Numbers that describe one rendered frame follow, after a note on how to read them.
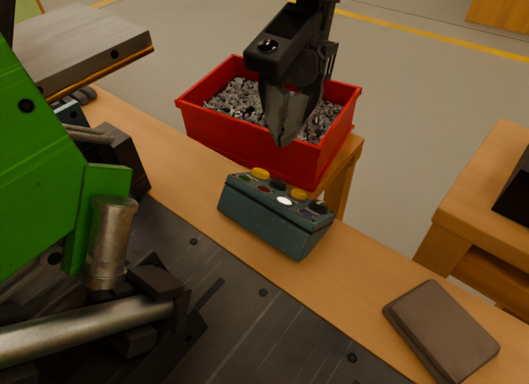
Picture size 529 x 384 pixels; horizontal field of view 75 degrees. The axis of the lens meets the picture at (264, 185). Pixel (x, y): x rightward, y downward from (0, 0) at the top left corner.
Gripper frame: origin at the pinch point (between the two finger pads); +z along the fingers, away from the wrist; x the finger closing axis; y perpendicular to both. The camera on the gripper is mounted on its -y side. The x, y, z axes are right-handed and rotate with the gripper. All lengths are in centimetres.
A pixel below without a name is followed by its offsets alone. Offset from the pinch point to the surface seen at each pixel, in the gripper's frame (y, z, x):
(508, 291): 15.5, 20.5, -41.4
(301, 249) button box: -10.0, 9.0, -9.2
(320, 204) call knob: -4.1, 5.3, -9.1
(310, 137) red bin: 16.4, 4.7, 0.0
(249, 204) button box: -7.9, 7.0, -0.2
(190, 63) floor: 178, 43, 147
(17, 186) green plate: -32.0, -4.3, 8.1
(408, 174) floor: 134, 56, -23
